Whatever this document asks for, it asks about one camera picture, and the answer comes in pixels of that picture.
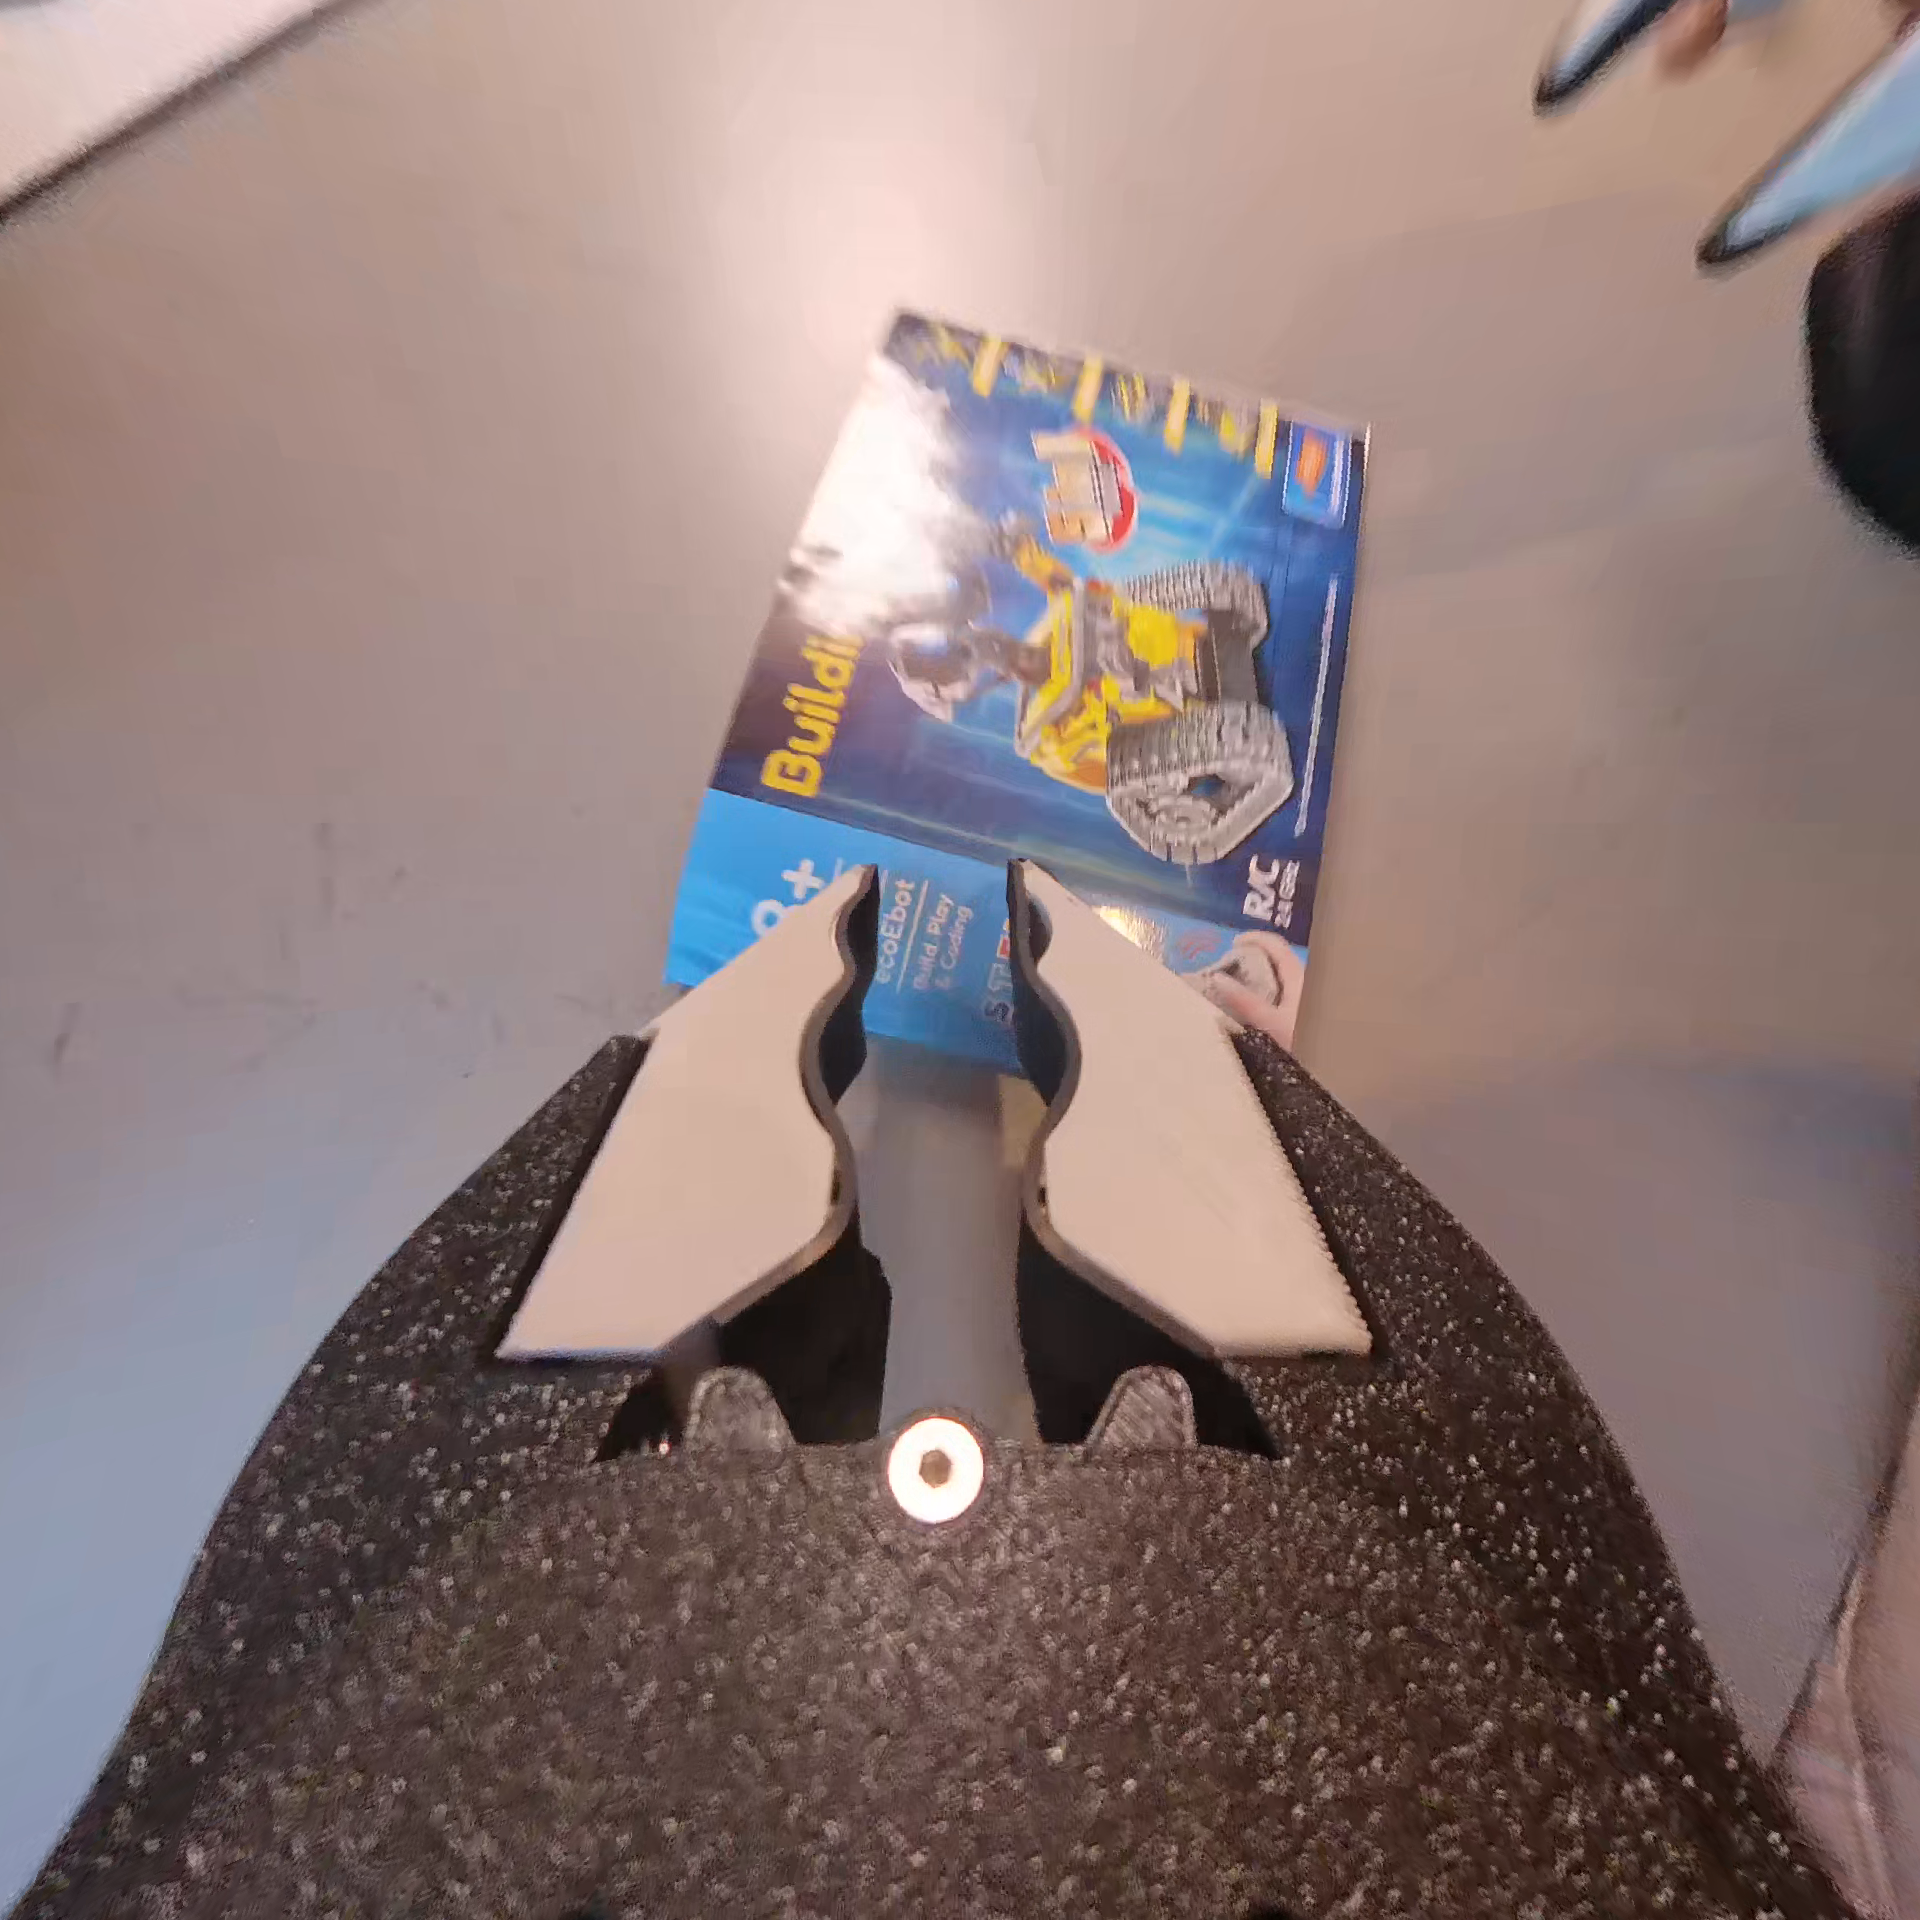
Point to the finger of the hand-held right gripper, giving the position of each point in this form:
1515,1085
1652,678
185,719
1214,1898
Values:
1606,40
1845,152

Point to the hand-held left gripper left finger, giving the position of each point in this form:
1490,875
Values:
691,1202

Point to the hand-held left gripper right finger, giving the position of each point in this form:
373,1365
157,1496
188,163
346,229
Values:
1185,1202

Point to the instruction manual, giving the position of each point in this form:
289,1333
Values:
1050,674

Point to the grey desk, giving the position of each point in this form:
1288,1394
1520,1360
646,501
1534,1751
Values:
374,602

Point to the black chair armrest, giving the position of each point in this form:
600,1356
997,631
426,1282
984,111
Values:
1876,390

